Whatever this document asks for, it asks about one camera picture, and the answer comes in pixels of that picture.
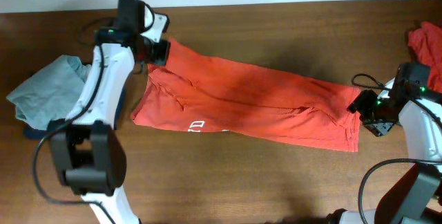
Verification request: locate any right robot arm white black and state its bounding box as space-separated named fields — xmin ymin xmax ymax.
xmin=325 ymin=62 xmax=441 ymax=224

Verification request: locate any red t-shirt with logo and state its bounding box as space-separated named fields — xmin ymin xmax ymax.
xmin=131 ymin=41 xmax=360 ymax=152

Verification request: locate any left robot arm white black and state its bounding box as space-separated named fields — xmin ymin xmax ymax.
xmin=31 ymin=27 xmax=170 ymax=223

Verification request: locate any red garment pile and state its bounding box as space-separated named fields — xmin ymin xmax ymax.
xmin=407 ymin=21 xmax=442 ymax=92

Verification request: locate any grey folded shirt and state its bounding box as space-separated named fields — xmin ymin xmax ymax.
xmin=6 ymin=55 xmax=90 ymax=131

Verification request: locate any dark navy folded garment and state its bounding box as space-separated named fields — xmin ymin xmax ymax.
xmin=23 ymin=85 xmax=126 ymax=140

